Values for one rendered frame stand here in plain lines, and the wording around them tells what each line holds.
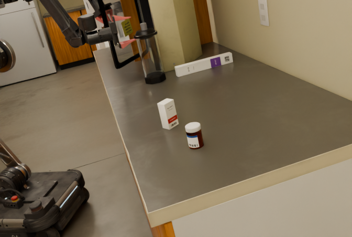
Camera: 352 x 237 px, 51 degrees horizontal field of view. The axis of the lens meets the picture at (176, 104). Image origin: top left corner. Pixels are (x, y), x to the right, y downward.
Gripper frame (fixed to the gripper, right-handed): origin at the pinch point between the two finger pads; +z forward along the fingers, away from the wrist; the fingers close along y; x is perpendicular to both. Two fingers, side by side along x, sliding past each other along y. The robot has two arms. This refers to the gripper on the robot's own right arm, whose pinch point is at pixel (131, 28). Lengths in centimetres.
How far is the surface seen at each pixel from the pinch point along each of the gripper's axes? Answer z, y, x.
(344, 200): 33, -42, -94
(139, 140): -13, -27, -57
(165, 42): 15.4, -11.4, 9.3
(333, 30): 55, -6, -62
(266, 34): 55, -14, -17
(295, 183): 19, -32, -95
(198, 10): 46, -5, 46
